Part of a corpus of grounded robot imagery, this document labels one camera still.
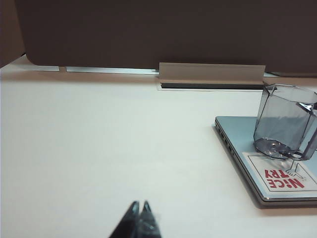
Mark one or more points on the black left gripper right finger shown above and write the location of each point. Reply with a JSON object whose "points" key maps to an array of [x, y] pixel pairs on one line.
{"points": [[148, 224]]}

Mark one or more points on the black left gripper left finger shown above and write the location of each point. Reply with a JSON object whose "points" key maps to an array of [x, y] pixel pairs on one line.
{"points": [[128, 225]]}

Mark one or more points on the silver closed laptop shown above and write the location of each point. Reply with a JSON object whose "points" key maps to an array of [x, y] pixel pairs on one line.
{"points": [[237, 141]]}

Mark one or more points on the white sticker with red letters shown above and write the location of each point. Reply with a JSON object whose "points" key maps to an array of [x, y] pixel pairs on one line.
{"points": [[277, 183]]}

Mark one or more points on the grey-brown desk divider panel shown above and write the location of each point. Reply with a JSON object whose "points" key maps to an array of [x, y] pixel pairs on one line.
{"points": [[161, 29]]}

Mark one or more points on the white divider foot bracket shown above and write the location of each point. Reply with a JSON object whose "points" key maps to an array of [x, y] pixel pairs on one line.
{"points": [[62, 69]]}

